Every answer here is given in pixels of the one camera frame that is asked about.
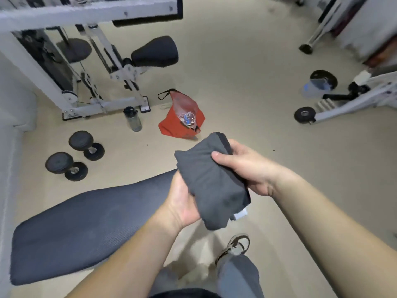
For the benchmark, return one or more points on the person's left hand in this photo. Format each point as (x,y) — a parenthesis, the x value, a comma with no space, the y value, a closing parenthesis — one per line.
(181,204)

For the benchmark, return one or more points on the person's right hand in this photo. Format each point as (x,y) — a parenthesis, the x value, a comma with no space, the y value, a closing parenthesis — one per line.
(251,170)

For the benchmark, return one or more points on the person's left thumb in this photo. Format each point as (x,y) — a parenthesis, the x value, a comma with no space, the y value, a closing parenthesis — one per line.
(177,178)

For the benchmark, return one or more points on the person's right thumb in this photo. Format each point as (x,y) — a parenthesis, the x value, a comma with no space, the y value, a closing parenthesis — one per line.
(226,159)

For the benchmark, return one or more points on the dark grey cloth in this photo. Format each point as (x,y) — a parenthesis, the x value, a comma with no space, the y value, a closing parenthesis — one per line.
(211,183)

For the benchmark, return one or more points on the person's left forearm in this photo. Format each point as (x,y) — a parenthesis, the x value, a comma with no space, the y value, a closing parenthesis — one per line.
(130,260)

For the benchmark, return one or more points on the person's right forearm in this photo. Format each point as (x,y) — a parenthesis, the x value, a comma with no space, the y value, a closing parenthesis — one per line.
(335,238)

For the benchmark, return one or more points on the clear water bottle black cap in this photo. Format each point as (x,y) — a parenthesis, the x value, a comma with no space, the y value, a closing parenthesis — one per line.
(133,120)

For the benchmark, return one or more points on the person's grey sneaker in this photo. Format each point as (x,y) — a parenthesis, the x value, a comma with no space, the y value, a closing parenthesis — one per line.
(235,246)

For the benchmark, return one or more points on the black dumbbell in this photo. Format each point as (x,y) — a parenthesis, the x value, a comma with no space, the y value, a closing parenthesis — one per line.
(86,145)
(66,166)

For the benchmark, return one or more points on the black padded workout bench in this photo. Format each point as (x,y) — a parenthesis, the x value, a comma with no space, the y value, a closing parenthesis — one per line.
(86,226)

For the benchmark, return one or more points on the grey blue plastic container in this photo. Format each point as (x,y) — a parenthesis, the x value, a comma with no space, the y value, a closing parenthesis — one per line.
(314,87)

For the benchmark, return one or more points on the person's black shirt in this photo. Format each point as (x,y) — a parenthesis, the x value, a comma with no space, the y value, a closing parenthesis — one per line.
(186,293)

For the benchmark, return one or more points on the person's grey trouser leg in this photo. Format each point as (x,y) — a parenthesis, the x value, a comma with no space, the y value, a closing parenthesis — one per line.
(237,277)

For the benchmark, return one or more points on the black foam roller pad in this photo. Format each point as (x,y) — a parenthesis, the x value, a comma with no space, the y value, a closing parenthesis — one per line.
(155,52)

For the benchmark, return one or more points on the white exercise machine black wheels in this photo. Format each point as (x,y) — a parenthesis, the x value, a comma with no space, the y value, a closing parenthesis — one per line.
(350,99)

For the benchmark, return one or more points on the white metal leg black foot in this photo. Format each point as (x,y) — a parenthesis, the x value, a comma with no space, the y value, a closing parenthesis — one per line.
(319,27)

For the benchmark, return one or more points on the black round weight plate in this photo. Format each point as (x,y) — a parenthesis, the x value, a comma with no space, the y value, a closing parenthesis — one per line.
(74,49)

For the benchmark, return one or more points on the white gym machine frame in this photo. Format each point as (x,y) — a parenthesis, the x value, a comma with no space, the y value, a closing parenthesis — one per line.
(77,43)

